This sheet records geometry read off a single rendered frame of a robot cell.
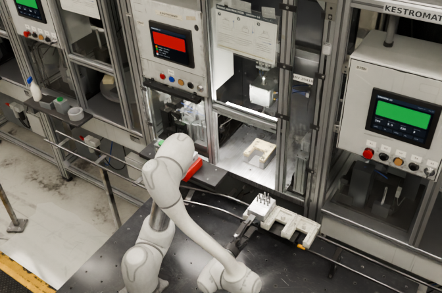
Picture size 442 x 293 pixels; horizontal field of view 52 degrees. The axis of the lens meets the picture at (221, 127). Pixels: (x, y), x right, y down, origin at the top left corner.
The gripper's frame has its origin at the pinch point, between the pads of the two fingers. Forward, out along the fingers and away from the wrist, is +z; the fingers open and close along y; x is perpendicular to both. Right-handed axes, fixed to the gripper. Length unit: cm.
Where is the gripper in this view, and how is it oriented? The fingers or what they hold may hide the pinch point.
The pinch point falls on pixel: (250, 224)
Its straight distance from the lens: 229.8
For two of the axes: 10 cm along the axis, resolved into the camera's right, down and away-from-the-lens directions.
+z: 5.5, -5.4, 6.4
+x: -8.3, -3.1, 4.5
